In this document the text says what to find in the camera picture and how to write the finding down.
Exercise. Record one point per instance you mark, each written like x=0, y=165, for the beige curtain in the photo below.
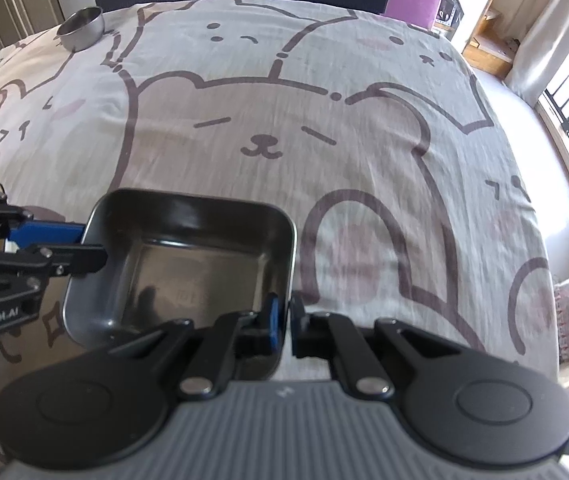
x=549, y=35

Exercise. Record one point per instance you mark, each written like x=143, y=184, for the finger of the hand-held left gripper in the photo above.
x=74, y=258
x=49, y=232

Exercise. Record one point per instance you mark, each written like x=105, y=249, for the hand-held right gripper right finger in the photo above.
x=298, y=330

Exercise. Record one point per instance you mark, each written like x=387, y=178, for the small round steel bowl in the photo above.
x=82, y=30

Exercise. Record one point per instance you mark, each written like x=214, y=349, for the cartoon bear printed tablecloth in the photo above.
x=364, y=135

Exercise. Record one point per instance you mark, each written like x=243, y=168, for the wooden staircase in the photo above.
x=489, y=45

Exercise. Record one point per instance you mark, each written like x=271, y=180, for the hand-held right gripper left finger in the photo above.
x=272, y=325

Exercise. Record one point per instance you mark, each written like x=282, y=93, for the square steel container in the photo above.
x=164, y=240

